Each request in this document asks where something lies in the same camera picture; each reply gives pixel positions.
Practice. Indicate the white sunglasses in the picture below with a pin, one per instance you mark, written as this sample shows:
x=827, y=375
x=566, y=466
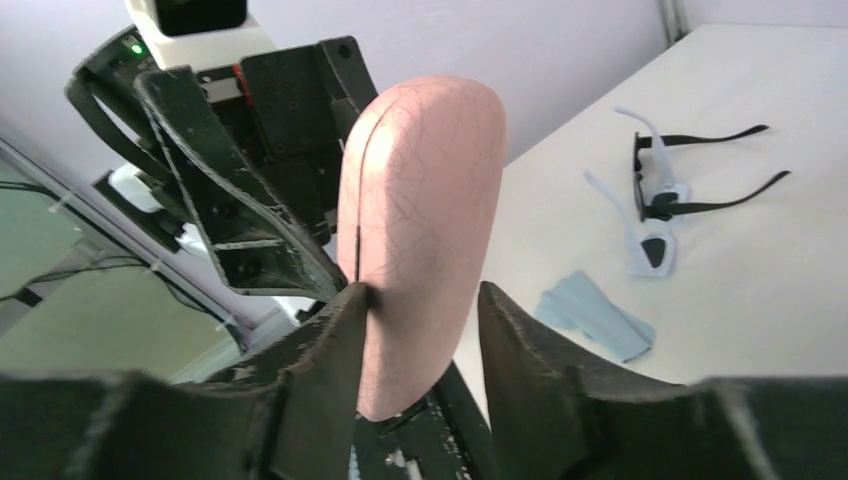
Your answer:
x=650, y=247

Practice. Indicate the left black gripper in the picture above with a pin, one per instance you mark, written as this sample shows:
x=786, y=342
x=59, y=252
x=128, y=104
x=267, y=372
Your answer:
x=259, y=167

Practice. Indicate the aluminium frame rail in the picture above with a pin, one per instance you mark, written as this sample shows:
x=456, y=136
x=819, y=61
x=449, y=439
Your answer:
x=83, y=288

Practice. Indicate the light blue cloth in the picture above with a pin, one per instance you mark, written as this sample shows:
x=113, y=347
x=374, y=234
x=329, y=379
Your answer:
x=577, y=303

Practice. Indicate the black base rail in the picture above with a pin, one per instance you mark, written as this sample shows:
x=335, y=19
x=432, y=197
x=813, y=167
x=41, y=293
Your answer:
x=424, y=444

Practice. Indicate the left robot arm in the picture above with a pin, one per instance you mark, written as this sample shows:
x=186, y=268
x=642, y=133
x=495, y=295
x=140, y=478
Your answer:
x=102, y=90

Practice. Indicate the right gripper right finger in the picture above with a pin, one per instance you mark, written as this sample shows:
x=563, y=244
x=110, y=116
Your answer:
x=559, y=411

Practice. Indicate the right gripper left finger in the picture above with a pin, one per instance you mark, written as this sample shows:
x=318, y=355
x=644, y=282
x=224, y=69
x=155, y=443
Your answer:
x=131, y=425

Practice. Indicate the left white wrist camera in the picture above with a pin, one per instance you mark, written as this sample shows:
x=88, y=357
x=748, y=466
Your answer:
x=201, y=34

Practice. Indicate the pink glasses case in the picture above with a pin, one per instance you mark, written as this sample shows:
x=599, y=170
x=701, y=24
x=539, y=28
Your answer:
x=421, y=175

